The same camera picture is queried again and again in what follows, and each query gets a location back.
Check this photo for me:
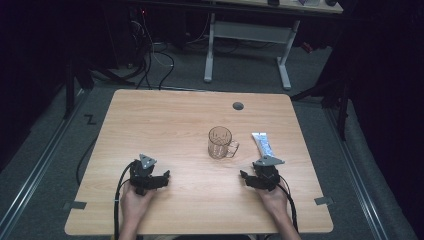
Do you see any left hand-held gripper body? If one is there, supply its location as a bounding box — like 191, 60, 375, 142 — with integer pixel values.
128, 153, 158, 196

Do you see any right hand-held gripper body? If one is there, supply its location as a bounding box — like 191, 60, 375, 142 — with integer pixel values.
250, 155, 286, 192

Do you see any white blue toothpaste tube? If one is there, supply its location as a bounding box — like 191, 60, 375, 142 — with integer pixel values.
250, 131, 277, 160

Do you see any clear glass mug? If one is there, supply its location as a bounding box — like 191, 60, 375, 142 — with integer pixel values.
207, 125, 241, 160

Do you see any person's left hand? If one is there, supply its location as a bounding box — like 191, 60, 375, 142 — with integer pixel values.
119, 181, 156, 219

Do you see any person's right hand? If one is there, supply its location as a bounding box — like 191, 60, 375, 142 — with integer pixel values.
254, 183, 290, 218

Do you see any grey tape strip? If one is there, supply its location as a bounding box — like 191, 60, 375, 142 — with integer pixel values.
313, 195, 335, 207
62, 200, 88, 211

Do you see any black metal stand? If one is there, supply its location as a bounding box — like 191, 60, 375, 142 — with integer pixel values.
62, 54, 136, 120
289, 74, 352, 142

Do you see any small red object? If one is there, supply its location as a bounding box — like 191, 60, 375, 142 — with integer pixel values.
300, 41, 315, 55

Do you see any white-legged wooden desk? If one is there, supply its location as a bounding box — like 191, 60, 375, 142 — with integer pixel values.
203, 0, 344, 91

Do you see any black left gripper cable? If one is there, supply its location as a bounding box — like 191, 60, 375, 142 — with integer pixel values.
112, 161, 136, 240

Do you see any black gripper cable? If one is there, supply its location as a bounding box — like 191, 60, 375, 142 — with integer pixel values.
277, 174, 300, 233
112, 161, 136, 240

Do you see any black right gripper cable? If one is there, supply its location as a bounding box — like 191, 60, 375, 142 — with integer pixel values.
277, 174, 300, 233

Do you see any black floor cable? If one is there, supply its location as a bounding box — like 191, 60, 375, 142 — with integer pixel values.
75, 134, 100, 187

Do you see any metal floor rail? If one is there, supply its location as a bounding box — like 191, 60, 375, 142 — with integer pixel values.
324, 106, 392, 240
0, 89, 88, 234

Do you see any bundle of black cables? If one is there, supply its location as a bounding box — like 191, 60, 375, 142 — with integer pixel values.
128, 8, 177, 91

